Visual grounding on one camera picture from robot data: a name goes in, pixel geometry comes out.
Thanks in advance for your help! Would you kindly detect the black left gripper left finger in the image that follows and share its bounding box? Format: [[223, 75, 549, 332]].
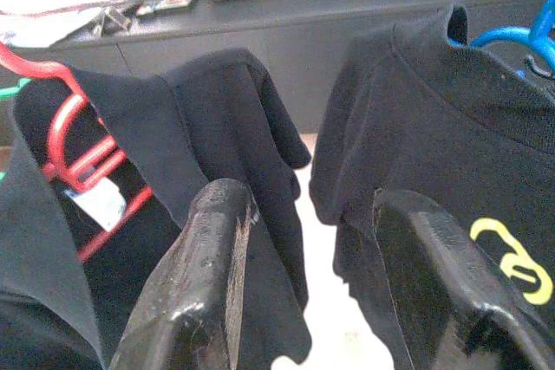
[[108, 178, 261, 370]]

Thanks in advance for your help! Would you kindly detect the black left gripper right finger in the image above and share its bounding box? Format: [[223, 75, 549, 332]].
[[372, 187, 555, 370]]

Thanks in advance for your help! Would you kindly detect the red plastic hanger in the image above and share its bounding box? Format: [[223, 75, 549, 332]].
[[0, 42, 155, 263]]

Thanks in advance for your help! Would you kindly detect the plain black shirt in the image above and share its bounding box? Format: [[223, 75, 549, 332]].
[[0, 47, 313, 370]]

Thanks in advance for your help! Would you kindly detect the green plastic hanger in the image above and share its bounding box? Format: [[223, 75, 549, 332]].
[[0, 76, 35, 184]]

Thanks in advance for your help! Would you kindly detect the blue plastic hanger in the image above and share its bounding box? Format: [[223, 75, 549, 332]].
[[448, 0, 555, 81]]

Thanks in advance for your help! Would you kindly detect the black shirt green logo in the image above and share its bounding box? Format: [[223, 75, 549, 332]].
[[308, 3, 555, 370]]

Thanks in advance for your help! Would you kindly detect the black TV cabinet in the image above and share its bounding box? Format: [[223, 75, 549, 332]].
[[0, 0, 555, 146]]

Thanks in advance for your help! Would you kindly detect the white paper stack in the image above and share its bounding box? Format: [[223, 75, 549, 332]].
[[0, 5, 105, 49]]

